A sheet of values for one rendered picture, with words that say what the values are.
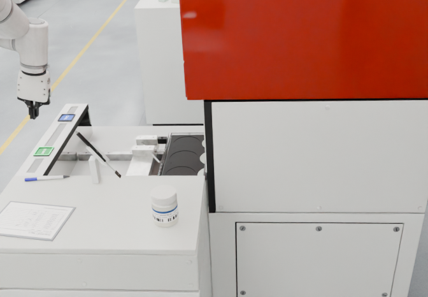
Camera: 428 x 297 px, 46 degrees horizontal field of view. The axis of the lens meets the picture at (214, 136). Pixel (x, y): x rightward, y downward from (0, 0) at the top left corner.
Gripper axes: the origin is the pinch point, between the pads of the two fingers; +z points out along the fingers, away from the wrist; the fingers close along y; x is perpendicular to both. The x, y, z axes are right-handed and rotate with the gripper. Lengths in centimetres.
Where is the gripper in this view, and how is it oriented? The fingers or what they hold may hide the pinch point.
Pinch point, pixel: (34, 112)
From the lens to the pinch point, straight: 179.1
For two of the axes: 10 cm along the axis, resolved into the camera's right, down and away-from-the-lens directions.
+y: -9.8, -1.8, -0.4
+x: -0.5, 4.8, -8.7
